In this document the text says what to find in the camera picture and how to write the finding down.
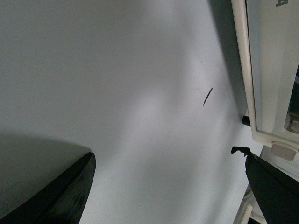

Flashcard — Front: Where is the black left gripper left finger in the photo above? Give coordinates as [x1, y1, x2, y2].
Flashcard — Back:
[0, 152, 96, 224]

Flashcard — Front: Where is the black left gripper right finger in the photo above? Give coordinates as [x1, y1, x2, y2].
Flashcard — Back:
[231, 147, 299, 224]

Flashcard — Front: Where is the glass oven door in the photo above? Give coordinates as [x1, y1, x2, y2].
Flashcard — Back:
[245, 0, 299, 161]

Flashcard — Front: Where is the cream Toshiba toaster oven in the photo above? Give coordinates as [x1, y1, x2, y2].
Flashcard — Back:
[231, 0, 299, 161]

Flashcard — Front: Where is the small dark sliver on table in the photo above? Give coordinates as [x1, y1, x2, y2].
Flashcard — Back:
[203, 88, 213, 106]

